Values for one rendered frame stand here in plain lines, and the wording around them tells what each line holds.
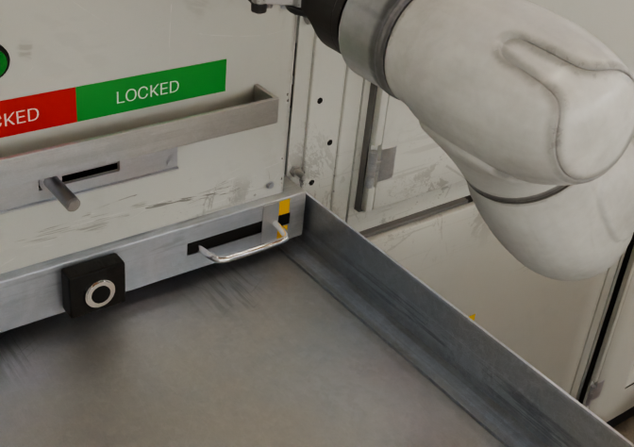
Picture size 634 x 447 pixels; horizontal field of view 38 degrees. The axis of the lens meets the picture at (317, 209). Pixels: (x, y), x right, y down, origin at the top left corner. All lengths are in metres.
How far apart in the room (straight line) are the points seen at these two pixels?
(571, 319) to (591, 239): 1.06
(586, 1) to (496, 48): 0.78
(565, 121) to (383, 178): 0.65
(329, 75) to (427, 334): 0.32
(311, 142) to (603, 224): 0.48
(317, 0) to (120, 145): 0.26
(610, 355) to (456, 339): 1.07
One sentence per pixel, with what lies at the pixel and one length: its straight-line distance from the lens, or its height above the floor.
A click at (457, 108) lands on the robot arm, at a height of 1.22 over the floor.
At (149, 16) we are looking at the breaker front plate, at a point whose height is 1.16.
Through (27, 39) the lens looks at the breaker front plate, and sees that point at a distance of 0.83.
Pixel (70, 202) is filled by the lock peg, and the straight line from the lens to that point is 0.85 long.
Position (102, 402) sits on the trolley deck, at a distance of 0.90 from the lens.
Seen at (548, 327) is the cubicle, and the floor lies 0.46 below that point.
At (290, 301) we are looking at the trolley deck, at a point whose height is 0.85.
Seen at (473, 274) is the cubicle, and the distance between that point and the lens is 1.44.
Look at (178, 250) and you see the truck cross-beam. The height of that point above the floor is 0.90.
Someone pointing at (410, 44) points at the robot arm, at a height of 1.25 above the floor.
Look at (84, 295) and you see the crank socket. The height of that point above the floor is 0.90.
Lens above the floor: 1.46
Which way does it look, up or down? 31 degrees down
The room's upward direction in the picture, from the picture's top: 6 degrees clockwise
